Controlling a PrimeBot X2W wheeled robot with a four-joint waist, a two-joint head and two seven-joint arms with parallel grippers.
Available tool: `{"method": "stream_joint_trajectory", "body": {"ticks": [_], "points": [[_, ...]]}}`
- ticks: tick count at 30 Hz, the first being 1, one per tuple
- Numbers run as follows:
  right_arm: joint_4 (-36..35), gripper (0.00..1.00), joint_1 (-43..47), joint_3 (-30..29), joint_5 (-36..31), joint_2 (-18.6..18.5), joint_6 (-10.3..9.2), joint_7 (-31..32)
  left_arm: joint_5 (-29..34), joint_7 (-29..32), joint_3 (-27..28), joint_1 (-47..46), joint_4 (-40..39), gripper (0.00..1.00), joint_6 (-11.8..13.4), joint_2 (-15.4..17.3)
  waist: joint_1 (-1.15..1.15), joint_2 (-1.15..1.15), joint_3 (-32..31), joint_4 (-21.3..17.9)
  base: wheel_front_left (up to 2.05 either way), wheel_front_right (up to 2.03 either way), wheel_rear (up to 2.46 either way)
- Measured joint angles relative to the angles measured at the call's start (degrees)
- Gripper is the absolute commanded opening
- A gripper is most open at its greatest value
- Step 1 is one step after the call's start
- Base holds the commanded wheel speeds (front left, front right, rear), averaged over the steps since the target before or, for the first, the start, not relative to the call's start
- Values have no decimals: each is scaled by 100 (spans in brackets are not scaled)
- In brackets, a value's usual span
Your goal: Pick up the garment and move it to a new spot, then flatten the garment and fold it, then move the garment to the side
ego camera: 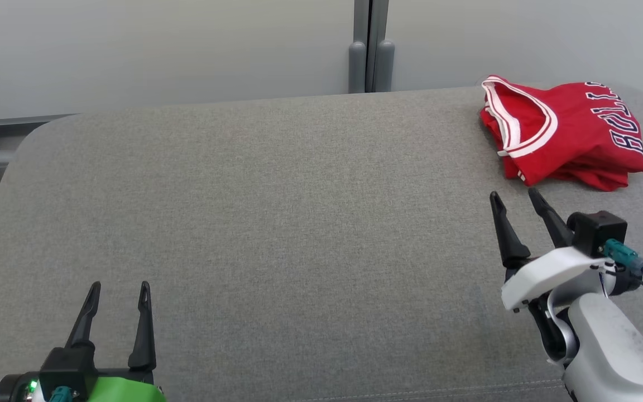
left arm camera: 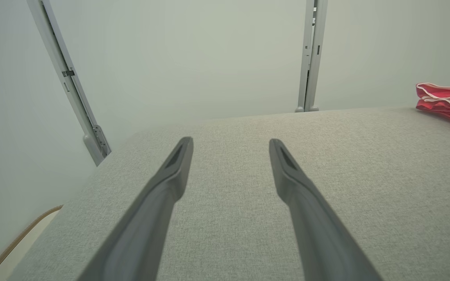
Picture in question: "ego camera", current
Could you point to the red white basketball jersey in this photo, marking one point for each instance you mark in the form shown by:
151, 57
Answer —
578, 128

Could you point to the grey partition post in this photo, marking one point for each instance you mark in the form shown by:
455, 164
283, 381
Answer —
383, 67
357, 67

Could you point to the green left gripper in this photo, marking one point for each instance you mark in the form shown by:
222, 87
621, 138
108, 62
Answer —
126, 391

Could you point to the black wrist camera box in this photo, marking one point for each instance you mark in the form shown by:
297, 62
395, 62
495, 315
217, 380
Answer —
598, 231
67, 368

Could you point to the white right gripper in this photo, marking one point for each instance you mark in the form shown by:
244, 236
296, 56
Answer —
550, 273

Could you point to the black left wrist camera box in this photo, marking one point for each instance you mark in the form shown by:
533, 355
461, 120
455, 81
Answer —
67, 368

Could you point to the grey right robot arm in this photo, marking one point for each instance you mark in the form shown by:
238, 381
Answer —
612, 352

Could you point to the grey partition base rail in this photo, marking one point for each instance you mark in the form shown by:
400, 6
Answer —
31, 119

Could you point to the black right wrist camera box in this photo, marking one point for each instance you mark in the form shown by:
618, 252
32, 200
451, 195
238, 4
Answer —
598, 231

